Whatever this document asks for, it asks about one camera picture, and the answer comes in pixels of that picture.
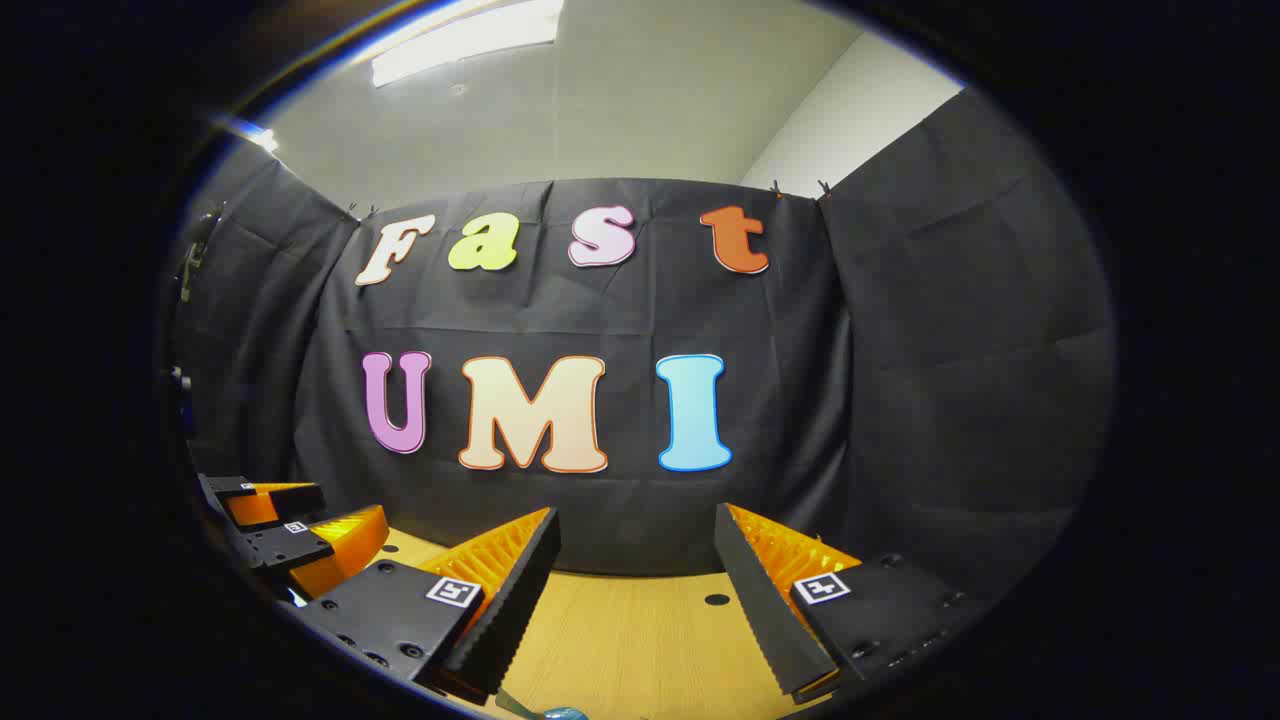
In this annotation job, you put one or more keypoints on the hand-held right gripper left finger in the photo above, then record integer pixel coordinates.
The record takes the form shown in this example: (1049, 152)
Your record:
(510, 620)

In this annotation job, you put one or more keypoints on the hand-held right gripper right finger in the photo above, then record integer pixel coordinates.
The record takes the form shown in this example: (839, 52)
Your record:
(770, 620)

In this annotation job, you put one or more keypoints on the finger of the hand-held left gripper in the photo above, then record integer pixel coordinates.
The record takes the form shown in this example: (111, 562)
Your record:
(225, 488)
(280, 548)

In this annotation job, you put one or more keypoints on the silver white squeeze tube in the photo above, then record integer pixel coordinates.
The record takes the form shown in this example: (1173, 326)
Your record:
(515, 704)

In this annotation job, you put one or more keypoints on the blue transparent bottle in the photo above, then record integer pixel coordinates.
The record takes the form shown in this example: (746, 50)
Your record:
(566, 714)

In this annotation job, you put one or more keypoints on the black backdrop cloth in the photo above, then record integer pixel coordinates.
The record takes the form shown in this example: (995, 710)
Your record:
(600, 320)

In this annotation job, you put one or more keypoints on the ceiling light panel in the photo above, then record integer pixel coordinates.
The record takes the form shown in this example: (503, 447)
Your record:
(465, 40)

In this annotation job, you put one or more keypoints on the dark metal bracket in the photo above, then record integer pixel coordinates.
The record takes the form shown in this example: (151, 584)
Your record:
(192, 255)

